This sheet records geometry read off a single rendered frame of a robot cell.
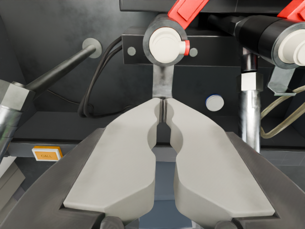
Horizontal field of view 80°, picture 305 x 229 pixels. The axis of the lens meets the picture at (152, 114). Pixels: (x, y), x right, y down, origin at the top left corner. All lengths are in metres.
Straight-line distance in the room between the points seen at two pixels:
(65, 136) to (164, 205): 0.47
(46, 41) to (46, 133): 0.19
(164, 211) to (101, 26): 0.62
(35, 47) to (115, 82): 0.18
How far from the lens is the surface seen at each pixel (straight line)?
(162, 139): 0.38
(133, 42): 0.25
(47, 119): 0.50
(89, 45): 0.40
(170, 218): 0.73
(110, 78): 0.43
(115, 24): 0.40
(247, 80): 0.18
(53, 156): 0.42
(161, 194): 0.75
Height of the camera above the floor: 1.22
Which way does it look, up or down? 58 degrees down
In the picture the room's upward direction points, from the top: 176 degrees counter-clockwise
